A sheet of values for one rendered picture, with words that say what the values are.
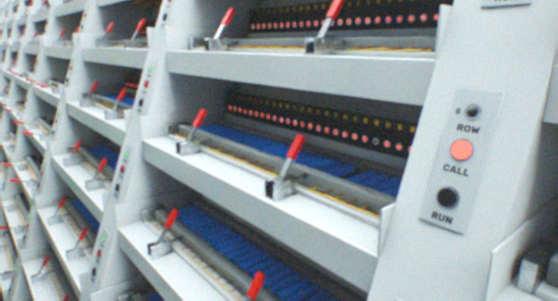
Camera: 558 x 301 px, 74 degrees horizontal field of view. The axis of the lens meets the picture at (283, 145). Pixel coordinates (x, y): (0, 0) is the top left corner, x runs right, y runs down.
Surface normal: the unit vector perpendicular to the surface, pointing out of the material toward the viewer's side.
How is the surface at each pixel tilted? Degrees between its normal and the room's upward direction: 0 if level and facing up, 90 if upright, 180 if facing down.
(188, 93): 90
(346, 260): 111
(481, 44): 90
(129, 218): 90
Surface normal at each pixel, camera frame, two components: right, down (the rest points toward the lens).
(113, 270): 0.66, 0.20
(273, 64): -0.76, 0.16
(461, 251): -0.70, -0.18
